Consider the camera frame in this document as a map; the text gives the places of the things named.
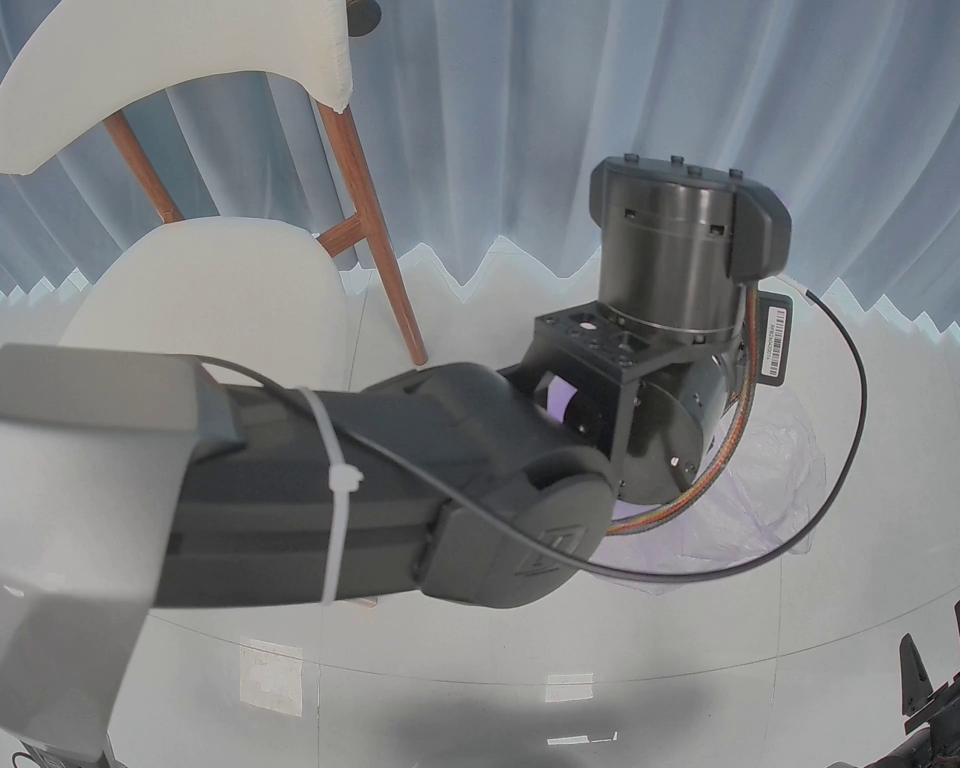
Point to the white chair with wooden legs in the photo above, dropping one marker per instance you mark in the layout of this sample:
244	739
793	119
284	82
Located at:
225	285

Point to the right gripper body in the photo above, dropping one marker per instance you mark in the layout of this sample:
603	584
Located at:
937	739

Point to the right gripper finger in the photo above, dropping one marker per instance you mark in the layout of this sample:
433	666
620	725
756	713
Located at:
957	637
915	690

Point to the pale blue curtain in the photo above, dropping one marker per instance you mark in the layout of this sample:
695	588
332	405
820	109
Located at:
525	112

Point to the purple plastic bag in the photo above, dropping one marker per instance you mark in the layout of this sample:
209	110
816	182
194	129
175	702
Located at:
765	480

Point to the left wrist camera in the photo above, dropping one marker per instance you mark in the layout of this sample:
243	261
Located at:
776	337

